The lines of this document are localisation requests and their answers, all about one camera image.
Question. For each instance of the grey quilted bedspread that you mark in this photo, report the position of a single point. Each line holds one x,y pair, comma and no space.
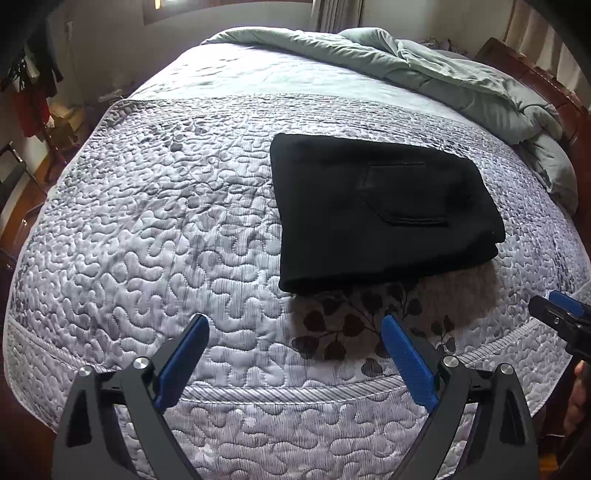
161,221

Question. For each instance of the black metal-frame chair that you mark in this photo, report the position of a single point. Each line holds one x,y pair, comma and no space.
11,184

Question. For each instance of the grey-green comforter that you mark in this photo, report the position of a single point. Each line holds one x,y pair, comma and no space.
415,69

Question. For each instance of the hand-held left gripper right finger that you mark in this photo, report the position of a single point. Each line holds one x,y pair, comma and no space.
408,360

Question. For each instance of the cardboard box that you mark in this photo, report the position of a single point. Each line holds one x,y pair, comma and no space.
67,122

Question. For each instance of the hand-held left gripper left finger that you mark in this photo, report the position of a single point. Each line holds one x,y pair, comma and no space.
182,360

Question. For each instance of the dark hanging clothes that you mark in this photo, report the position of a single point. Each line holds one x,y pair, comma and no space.
27,60

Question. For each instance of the beige curtain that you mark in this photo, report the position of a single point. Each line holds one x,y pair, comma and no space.
339,16
540,27

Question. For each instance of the person's right hand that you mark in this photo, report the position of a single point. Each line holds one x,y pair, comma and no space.
582,397

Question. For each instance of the black pants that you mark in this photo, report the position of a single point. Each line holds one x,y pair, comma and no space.
383,212

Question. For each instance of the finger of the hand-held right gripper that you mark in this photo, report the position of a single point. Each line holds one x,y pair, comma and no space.
568,304
541,308

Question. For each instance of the red hanging clothing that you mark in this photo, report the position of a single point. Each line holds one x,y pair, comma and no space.
30,113

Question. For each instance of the dark wooden headboard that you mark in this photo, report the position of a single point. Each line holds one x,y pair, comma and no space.
545,83

